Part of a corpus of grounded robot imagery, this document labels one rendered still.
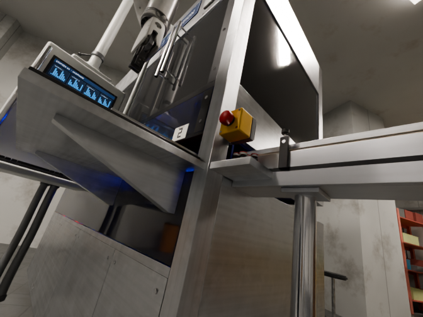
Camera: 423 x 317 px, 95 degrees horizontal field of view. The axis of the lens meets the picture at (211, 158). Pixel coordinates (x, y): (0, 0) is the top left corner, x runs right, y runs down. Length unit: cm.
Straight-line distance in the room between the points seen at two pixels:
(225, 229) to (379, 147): 40
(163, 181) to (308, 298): 42
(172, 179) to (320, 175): 38
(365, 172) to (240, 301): 48
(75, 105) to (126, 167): 18
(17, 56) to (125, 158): 472
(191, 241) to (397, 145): 46
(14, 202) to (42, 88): 381
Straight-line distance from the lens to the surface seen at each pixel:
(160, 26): 71
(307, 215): 52
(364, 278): 362
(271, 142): 86
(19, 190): 419
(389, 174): 47
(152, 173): 55
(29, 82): 43
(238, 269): 66
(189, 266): 52
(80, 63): 162
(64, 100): 43
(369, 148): 50
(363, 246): 365
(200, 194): 52
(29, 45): 528
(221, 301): 63
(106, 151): 51
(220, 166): 50
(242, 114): 54
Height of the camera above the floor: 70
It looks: 21 degrees up
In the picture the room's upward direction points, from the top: 12 degrees clockwise
